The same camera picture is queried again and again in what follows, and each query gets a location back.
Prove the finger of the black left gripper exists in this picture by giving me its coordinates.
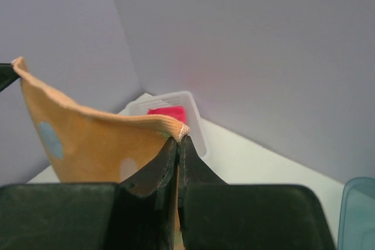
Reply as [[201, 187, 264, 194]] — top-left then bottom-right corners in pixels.
[[0, 63, 20, 92]]

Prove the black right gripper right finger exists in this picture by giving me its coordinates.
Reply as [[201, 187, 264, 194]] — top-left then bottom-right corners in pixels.
[[178, 136, 335, 249]]

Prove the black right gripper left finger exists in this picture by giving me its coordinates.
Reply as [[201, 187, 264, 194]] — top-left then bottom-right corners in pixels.
[[1, 138, 178, 249]]

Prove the orange patterned towel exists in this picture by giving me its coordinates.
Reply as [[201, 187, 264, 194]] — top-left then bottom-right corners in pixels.
[[11, 56, 190, 233]]

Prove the pink towel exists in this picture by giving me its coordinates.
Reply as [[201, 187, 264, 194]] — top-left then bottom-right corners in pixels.
[[147, 106, 187, 124]]

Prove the white perforated plastic basket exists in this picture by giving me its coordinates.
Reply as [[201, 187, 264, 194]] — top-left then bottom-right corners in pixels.
[[120, 91, 210, 159]]

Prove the teal translucent plastic tub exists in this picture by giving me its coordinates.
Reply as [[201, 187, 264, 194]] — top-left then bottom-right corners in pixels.
[[337, 177, 375, 250]]

